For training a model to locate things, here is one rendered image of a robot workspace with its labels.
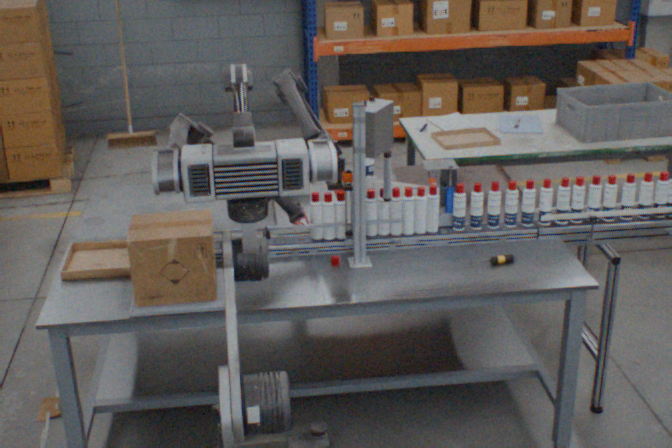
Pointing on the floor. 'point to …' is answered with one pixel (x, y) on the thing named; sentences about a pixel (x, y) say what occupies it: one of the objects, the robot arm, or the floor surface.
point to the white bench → (527, 144)
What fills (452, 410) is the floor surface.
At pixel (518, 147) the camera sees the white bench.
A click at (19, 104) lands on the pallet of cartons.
